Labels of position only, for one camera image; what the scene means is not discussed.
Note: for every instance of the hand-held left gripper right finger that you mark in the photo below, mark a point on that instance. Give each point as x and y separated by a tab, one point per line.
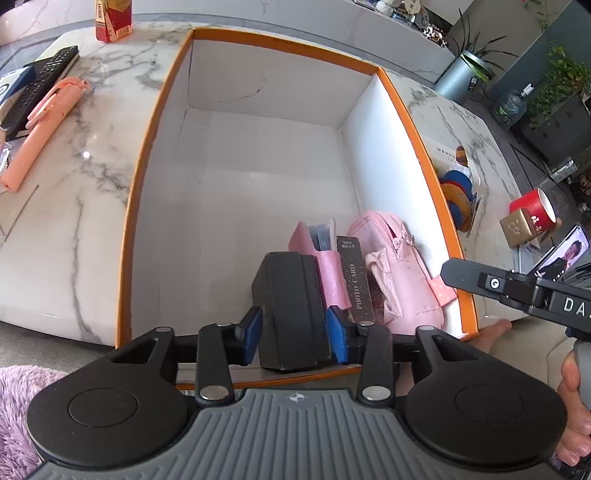
337	339

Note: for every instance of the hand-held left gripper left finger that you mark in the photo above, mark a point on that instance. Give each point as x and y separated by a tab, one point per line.
253	330

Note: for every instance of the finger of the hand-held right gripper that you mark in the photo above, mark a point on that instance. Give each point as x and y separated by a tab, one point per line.
466	277

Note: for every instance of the small black box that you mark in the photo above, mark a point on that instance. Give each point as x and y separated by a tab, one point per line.
288	314

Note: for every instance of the pink pouch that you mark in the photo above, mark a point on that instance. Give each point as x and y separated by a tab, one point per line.
406	281

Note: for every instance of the patterned card box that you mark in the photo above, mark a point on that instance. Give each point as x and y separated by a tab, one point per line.
355	281

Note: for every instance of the pink card wallet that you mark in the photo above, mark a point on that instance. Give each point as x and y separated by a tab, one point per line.
330	277

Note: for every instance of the small gold box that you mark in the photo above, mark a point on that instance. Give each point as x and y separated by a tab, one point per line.
519	228

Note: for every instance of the red panda plush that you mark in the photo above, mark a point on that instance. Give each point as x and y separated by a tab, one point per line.
455	191

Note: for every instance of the orange cardboard box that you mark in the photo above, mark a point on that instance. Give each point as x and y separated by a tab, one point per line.
258	194

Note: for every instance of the person's right hand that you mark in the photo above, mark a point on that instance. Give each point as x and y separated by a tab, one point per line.
572	415

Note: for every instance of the smartphone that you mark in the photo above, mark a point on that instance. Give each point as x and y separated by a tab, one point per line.
561	251

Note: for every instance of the clear phone stand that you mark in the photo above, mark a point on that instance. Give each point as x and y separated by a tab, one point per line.
526	256

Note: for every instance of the red paper cup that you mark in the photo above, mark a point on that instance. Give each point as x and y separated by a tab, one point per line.
533	205

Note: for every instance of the clear water jug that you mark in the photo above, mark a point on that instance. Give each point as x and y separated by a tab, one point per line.
510	107

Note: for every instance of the silver cylindrical planter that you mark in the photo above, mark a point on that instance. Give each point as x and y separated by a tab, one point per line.
459	78

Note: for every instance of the trailing pothos plant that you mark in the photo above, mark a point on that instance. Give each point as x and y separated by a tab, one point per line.
561	78

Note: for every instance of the long-leaf green plant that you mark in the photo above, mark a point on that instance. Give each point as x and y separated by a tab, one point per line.
480	41

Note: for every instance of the cow figurine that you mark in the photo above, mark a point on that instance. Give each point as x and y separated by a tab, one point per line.
433	33

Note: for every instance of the purple fluffy blanket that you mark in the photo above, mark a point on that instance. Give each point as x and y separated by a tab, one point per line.
18	415

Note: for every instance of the white marble tv cabinet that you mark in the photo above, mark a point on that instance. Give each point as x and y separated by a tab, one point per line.
323	23

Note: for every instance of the pink selfie stick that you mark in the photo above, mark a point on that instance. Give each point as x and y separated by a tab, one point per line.
41	129

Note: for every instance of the black remote control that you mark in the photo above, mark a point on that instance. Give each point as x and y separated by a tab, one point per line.
46	76

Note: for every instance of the red cigarette pack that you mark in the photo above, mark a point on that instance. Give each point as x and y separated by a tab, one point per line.
113	21

